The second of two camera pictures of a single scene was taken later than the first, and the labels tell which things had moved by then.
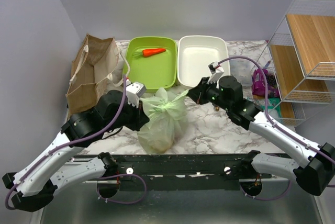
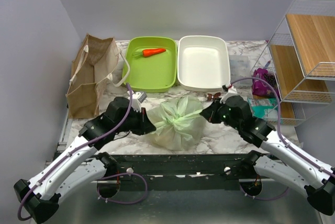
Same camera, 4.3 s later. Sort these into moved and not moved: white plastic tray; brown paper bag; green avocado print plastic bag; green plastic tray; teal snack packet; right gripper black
Moved: right gripper black; green avocado print plastic bag
Not moved: green plastic tray; brown paper bag; white plastic tray; teal snack packet
